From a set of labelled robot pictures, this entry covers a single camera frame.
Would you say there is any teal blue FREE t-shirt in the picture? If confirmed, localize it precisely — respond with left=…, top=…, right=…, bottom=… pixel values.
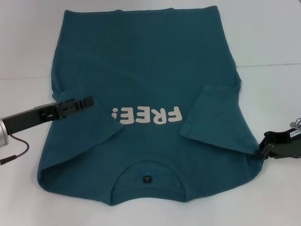
left=39, top=8, right=263, bottom=207

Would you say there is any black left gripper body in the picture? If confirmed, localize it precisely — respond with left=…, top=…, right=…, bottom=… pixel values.
left=2, top=101, right=62, bottom=136

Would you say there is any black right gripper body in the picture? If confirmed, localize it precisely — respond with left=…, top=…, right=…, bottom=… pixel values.
left=262, top=128, right=301, bottom=160

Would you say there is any left arm plug cable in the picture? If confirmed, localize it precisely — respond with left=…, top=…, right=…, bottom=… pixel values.
left=0, top=134, right=30, bottom=165

